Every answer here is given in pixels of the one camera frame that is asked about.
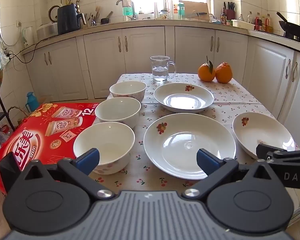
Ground red knife block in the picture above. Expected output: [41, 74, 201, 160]
[224, 2, 237, 20]

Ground blue thermos jug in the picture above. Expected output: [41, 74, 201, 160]
[26, 92, 40, 112]

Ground metal kitchen faucet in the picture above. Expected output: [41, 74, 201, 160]
[116, 0, 137, 20]

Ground black air fryer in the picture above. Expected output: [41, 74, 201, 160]
[57, 4, 87, 35]

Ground white electric kettle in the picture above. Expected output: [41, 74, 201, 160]
[22, 26, 35, 47]

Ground red cardboard box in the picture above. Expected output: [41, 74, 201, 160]
[0, 102, 101, 197]

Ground wicker basket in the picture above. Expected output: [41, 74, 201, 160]
[7, 106, 30, 126]

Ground black wok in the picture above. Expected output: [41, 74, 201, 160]
[276, 12, 300, 39]

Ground cherry print tablecloth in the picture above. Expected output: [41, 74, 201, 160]
[89, 73, 300, 198]

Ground orange with green leaf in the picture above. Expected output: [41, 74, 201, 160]
[198, 56, 217, 82]

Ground glass mug with water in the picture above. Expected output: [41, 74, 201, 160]
[150, 56, 177, 82]

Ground medium white floral plate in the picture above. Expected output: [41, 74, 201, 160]
[153, 82, 215, 113]

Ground wooden cutting board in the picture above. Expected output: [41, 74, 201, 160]
[179, 0, 210, 20]

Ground yellow oil bottle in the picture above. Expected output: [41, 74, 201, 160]
[265, 14, 273, 33]

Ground white plastic tray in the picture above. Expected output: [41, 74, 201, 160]
[231, 19, 255, 30]

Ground white rice cooker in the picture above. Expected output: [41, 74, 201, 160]
[37, 22, 58, 40]

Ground white kitchen cabinets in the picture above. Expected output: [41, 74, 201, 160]
[22, 25, 300, 133]

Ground large white floral plate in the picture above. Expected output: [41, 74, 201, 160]
[143, 113, 237, 180]

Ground utensil holder with utensils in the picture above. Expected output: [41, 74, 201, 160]
[86, 6, 102, 27]

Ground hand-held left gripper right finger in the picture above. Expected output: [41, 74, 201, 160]
[182, 148, 278, 202]

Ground bumpy orange without leaf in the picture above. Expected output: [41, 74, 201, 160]
[215, 62, 233, 84]

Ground small white floral plate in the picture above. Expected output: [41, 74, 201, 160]
[232, 112, 296, 160]

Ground small black pot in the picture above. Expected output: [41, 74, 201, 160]
[101, 11, 114, 25]

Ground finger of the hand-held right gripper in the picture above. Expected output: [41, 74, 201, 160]
[256, 143, 300, 161]

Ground beige kitchen countertop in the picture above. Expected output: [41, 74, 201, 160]
[22, 17, 300, 55]

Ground green dish soap bottle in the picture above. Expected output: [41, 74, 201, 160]
[122, 0, 133, 22]

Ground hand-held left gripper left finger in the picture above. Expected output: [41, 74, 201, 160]
[22, 148, 115, 202]

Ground white bowl with pink flowers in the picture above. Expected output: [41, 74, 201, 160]
[109, 81, 147, 104]
[95, 97, 142, 130]
[73, 121, 136, 175]

